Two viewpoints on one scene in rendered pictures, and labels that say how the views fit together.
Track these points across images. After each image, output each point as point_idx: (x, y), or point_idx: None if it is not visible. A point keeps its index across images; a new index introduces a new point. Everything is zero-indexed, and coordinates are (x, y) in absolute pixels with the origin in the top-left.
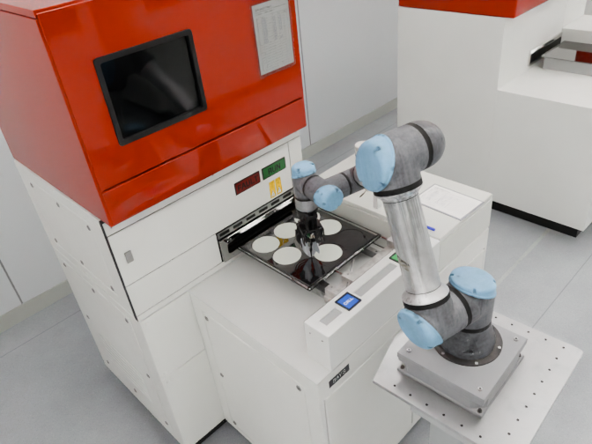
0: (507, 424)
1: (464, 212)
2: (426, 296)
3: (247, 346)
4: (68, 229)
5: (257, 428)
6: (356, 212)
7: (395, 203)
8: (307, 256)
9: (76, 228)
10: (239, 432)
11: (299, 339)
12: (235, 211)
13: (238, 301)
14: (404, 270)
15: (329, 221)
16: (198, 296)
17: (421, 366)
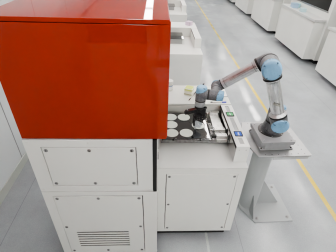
0: (298, 147)
1: (225, 93)
2: (284, 113)
3: (201, 175)
4: (91, 164)
5: (188, 218)
6: (189, 107)
7: (277, 82)
8: (194, 129)
9: (107, 158)
10: (162, 233)
11: (223, 159)
12: None
13: (183, 160)
14: (277, 106)
15: (181, 115)
16: (165, 167)
17: (272, 142)
